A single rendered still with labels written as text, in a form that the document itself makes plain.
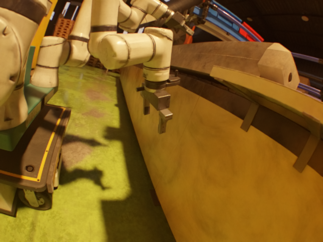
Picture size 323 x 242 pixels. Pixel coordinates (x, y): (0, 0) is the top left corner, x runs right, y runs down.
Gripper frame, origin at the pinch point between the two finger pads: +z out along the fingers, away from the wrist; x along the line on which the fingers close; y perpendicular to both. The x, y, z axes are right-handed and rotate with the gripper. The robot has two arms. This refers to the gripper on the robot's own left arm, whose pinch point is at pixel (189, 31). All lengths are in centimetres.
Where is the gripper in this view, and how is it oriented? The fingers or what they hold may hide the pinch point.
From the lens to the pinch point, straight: 81.7
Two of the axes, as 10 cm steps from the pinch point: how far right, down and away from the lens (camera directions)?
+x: -3.1, -4.2, 8.6
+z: 8.1, 3.6, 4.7
